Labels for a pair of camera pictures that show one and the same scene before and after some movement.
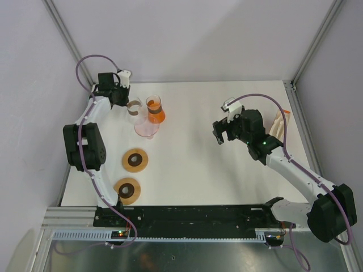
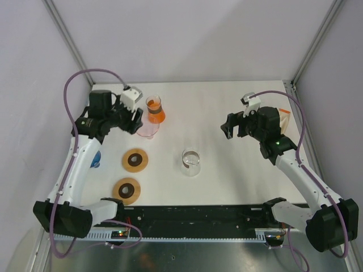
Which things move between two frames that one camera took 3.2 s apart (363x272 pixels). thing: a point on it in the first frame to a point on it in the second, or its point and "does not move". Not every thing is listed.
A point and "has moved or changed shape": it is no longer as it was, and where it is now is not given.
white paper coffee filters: (277, 130) does not move
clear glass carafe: (133, 106) has moved or changed shape
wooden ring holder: (135, 160) does not move
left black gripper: (126, 92) to (128, 126)
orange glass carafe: (156, 114) does not move
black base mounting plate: (184, 221) does not move
